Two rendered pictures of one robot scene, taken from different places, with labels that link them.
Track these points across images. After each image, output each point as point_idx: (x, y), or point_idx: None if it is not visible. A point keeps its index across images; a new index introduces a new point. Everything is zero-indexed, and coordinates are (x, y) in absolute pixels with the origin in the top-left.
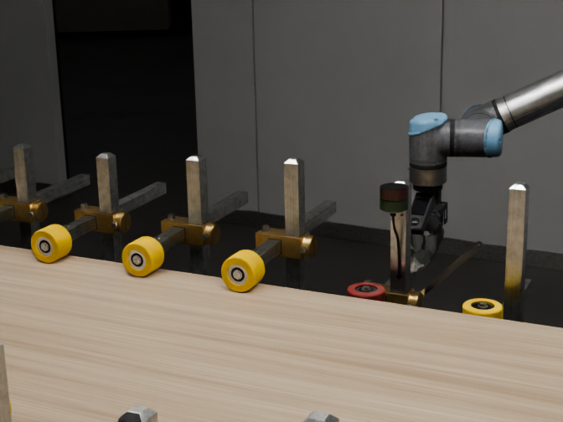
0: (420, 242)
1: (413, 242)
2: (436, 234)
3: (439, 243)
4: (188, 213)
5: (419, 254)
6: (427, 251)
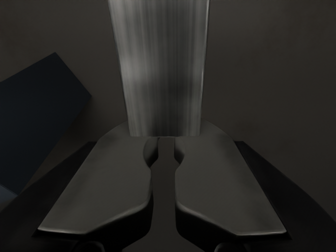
0: (190, 167)
1: (245, 162)
2: (41, 237)
3: (49, 174)
4: None
5: (162, 33)
6: (137, 118)
